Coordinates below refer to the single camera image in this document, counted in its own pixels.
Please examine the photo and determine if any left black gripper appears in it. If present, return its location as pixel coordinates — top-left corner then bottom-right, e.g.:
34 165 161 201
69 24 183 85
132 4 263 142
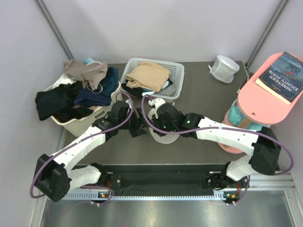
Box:
118 106 154 138

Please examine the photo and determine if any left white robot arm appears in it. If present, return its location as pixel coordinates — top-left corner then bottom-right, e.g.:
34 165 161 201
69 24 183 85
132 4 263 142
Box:
32 101 146 202

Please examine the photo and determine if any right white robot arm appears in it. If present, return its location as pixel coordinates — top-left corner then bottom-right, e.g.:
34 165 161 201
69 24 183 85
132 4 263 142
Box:
148 98 281 187

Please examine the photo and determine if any cream laundry hamper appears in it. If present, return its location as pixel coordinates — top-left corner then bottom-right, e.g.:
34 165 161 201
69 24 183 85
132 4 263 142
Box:
43 59 121 137

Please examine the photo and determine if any grey garment in basket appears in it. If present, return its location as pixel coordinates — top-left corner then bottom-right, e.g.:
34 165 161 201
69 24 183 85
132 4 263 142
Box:
153 84 176 97

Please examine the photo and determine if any black white sock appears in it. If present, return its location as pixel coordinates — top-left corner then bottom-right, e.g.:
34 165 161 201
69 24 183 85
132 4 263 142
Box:
122 79 173 98

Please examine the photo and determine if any beige folded garment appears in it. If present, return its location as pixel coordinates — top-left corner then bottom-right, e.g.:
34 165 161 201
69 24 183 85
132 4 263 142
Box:
125 61 170 92

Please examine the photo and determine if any white perforated plastic basket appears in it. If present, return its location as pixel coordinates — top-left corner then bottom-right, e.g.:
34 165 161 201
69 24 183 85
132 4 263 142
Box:
120 58 185 103

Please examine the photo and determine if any teal item under table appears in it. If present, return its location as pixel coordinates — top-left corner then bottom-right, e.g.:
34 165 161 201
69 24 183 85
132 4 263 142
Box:
228 99 262 130

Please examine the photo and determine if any taupe garment on hamper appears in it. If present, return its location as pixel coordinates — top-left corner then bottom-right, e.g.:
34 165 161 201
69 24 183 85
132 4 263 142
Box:
62 60 108 91

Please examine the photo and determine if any black garment pile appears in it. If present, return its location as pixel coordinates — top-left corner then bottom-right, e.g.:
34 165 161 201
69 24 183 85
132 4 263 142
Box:
35 82 93 123

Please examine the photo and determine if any pink two-tier side table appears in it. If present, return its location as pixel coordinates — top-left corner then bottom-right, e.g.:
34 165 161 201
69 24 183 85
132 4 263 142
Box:
218 52 303 154

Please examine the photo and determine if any dark blue paperback book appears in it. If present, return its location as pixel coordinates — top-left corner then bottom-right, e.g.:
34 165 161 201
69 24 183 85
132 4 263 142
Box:
255 52 303 105

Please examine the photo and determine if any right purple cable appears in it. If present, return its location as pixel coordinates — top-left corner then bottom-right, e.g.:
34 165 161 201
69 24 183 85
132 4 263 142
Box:
141 94 295 205

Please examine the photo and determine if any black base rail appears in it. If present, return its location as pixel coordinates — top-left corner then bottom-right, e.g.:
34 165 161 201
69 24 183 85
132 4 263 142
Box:
80 164 249 197

